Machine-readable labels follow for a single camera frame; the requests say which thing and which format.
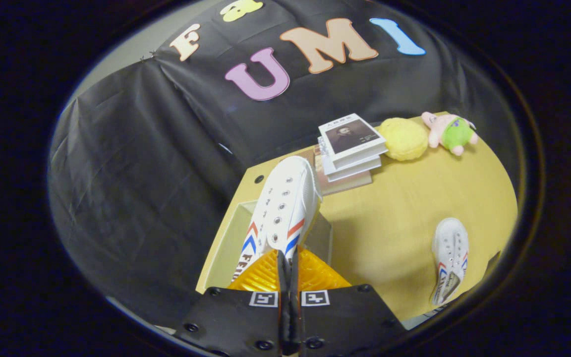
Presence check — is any white canvas shoe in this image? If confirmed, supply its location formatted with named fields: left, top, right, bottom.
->
left=429, top=217, right=469, bottom=306
left=231, top=155, right=323, bottom=283

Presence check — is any white book with portrait cover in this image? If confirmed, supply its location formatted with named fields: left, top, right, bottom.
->
left=318, top=113, right=389, bottom=171

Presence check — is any black backdrop cloth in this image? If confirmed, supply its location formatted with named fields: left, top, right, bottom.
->
left=48, top=0, right=519, bottom=328

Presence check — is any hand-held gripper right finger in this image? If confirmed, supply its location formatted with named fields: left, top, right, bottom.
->
left=289, top=247, right=407, bottom=357

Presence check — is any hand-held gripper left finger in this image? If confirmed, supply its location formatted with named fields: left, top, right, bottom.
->
left=172, top=248, right=291, bottom=357

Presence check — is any grey storage box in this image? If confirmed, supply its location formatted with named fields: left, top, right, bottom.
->
left=206, top=200, right=334, bottom=293

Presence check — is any round yellow plush cushion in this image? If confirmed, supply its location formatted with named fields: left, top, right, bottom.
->
left=377, top=118, right=429, bottom=162

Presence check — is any pink and green plush toy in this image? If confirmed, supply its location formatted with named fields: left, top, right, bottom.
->
left=421, top=112, right=479, bottom=157

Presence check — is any brown book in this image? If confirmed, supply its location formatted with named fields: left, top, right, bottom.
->
left=313, top=149, right=373, bottom=195

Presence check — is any plain white book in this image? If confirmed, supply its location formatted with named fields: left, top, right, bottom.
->
left=318, top=139, right=383, bottom=183

